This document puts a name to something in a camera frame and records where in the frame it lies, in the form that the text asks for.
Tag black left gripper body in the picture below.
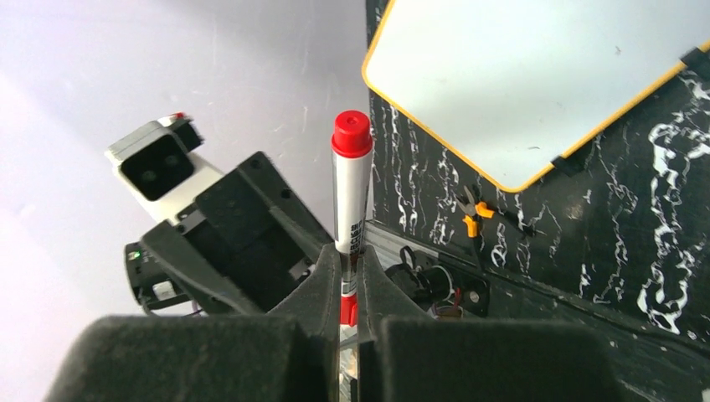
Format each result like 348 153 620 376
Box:
124 152 333 315

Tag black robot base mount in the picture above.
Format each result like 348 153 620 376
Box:
384 246 490 321

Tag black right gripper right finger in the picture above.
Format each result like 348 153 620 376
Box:
358 246 625 401

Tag yellow-framed whiteboard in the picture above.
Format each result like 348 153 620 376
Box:
362 1 709 193

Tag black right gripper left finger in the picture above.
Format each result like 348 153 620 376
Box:
46 245 341 401

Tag orange-handled pliers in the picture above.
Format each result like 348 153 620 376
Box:
455 185 537 262

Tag red whiteboard marker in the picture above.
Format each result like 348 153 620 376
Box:
331 110 373 327

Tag aluminium frame rail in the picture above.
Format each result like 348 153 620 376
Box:
364 220 418 267

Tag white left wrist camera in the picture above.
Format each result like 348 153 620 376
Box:
105 112 224 226

